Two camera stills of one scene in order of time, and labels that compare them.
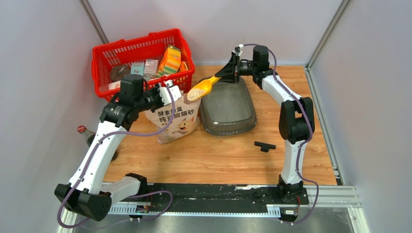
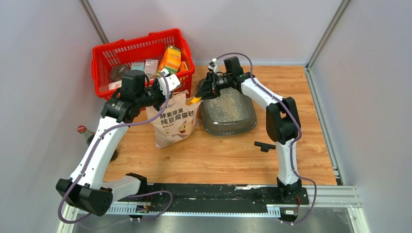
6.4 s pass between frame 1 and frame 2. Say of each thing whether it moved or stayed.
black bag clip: stayed
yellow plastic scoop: moved
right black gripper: moved
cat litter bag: stayed
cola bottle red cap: stayed
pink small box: stayed
